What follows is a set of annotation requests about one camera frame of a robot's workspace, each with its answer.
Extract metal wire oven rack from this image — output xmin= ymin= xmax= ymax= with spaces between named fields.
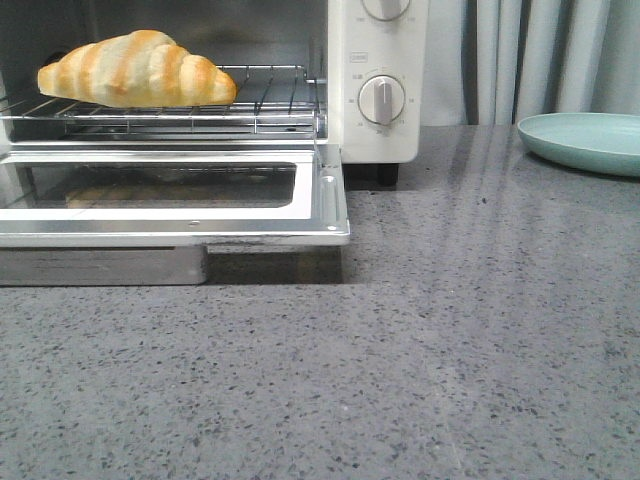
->
xmin=1 ymin=65 xmax=327 ymax=141

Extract lower white timer knob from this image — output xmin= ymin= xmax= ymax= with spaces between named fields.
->
xmin=358 ymin=75 xmax=405 ymax=126

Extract light green round plate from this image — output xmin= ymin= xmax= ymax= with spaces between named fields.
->
xmin=517 ymin=112 xmax=639 ymax=177

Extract striped orange croissant bread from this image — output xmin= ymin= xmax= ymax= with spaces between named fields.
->
xmin=37 ymin=30 xmax=237 ymax=108

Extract grey pleated curtain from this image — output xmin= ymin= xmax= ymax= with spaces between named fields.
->
xmin=421 ymin=1 xmax=639 ymax=126

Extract oven glass door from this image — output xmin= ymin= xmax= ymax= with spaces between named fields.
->
xmin=1 ymin=145 xmax=350 ymax=286

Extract upper white temperature knob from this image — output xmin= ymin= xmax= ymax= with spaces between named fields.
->
xmin=361 ymin=0 xmax=410 ymax=22

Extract white Toshiba toaster oven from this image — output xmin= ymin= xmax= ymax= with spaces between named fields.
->
xmin=1 ymin=1 xmax=429 ymax=185

